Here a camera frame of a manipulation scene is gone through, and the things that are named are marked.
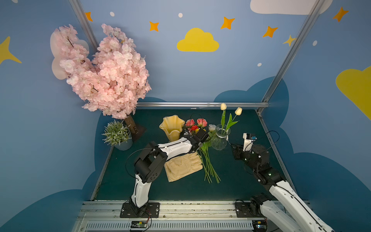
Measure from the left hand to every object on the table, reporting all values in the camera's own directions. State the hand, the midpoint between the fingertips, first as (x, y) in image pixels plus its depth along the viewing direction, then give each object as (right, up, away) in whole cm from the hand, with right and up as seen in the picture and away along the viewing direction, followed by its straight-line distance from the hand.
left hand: (197, 141), depth 95 cm
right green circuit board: (+31, -41, -22) cm, 55 cm away
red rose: (-1, +9, +9) cm, 13 cm away
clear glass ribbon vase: (+15, 0, -1) cm, 15 cm away
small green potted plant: (-49, +6, -9) cm, 51 cm away
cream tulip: (+15, +22, -8) cm, 28 cm away
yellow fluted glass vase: (-16, +11, -4) cm, 20 cm away
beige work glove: (-11, -15, -5) cm, 20 cm away
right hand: (+21, +1, -16) cm, 26 cm away
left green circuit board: (-31, -39, -23) cm, 55 cm away
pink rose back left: (-4, +13, +13) cm, 19 cm away
